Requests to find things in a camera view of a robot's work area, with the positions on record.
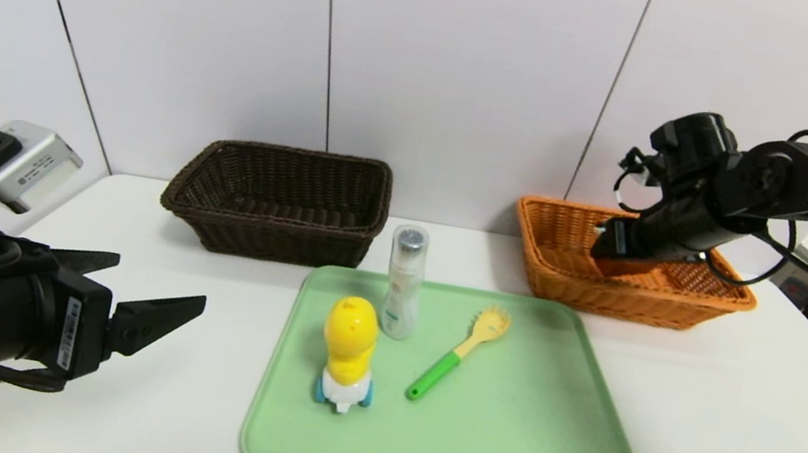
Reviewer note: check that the light green plastic tray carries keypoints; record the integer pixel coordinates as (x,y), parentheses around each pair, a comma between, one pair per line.
(449,452)

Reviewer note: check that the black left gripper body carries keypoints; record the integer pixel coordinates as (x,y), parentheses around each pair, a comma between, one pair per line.
(78,331)

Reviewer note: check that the clear spray bottle silver cap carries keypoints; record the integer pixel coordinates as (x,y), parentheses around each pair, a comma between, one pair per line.
(401,299)

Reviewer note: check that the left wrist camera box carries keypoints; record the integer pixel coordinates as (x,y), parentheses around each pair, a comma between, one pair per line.
(37,164)

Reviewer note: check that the toy cake slice with fruit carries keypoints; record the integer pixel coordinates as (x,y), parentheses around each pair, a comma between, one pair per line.
(628,268)

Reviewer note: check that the yellow duck toy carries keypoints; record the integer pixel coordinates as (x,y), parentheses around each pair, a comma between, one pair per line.
(350,340)

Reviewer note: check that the dark brown wicker basket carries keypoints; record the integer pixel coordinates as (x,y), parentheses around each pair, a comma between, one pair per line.
(272,238)

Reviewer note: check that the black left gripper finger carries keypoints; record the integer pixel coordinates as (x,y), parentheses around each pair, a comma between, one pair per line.
(86,260)
(150,320)

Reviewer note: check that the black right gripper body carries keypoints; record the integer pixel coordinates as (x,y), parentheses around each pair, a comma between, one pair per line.
(610,241)

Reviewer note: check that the orange wicker basket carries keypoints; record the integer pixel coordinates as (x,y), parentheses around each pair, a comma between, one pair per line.
(643,305)

